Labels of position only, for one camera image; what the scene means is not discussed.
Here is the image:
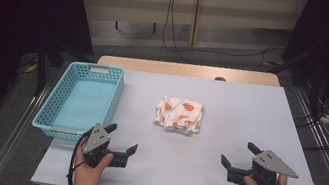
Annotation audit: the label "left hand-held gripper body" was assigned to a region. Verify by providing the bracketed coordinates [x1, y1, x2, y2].
[79, 121, 134, 173]

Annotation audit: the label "person's left hand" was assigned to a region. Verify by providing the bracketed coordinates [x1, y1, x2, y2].
[69, 137, 116, 185]

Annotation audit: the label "beige cabinet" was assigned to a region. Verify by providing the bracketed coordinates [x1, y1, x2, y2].
[61, 0, 308, 79]

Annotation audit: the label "dark round table grommet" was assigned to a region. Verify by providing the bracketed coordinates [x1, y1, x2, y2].
[213, 75, 228, 84]

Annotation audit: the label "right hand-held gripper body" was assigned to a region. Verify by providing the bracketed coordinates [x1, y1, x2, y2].
[225, 143, 303, 185]

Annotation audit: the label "white cloth with orange print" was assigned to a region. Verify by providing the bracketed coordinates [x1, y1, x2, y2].
[151, 94, 205, 137]

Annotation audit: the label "black hanging cables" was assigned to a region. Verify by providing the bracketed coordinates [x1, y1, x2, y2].
[157, 0, 294, 80]

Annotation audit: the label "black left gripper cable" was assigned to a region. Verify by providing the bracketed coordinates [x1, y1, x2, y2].
[65, 126, 93, 185]

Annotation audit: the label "white table cover sheet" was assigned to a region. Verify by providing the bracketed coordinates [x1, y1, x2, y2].
[30, 49, 329, 185]

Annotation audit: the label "light wooden table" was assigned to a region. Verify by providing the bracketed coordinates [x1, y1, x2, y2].
[97, 44, 283, 95]

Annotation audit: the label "light blue plastic basket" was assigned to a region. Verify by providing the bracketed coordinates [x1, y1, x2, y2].
[29, 54, 128, 149]

